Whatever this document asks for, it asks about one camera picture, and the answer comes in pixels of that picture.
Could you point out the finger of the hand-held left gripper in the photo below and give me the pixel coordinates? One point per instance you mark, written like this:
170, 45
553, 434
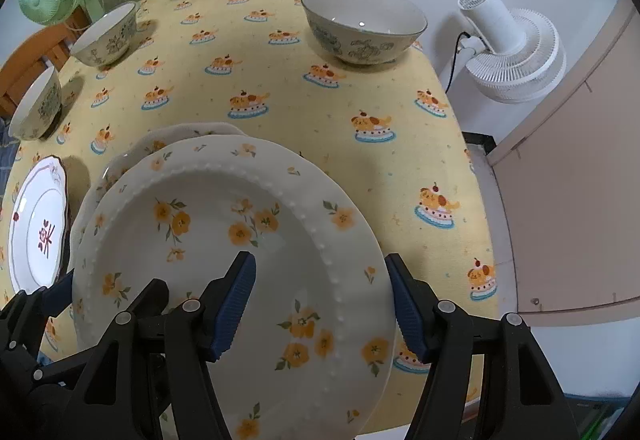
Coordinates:
152, 297
59, 294

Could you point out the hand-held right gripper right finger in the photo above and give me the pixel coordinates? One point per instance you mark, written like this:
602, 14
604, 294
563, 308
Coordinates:
407, 312

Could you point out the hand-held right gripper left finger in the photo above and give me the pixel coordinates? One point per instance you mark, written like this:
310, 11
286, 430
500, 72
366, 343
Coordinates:
234, 307

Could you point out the cream plate with yellow flowers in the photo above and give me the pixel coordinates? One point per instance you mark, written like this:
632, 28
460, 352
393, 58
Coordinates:
280, 280

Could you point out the white plate with maroon rim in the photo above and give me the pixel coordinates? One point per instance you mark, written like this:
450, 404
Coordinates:
42, 205

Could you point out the grey round plate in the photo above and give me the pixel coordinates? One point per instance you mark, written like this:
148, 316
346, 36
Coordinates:
37, 107

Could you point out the cream scalloped plate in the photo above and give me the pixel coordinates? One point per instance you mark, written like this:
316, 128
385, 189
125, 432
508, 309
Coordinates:
115, 169

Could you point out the yellow printed tablecloth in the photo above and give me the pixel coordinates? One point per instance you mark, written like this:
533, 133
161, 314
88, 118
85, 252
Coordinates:
300, 119

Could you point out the beige door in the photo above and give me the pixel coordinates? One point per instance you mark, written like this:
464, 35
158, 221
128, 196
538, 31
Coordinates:
575, 200

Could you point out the orange wooden headboard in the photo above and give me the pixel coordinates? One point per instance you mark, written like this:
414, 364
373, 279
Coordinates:
37, 52

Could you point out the small floral ceramic bowl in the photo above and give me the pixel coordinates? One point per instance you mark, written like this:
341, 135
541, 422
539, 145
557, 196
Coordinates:
107, 37

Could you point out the white floor fan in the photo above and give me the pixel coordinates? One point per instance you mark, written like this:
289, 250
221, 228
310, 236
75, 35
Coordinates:
520, 49

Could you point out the large floral ceramic bowl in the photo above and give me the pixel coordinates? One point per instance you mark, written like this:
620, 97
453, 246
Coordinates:
365, 27

